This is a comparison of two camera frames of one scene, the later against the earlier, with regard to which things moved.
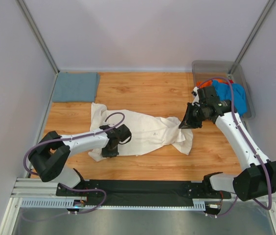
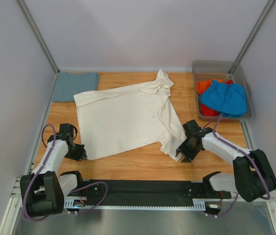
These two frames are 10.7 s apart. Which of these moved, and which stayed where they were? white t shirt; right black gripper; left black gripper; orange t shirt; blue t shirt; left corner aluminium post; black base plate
Moved: right black gripper; left black gripper; white t shirt
Stayed: black base plate; orange t shirt; left corner aluminium post; blue t shirt
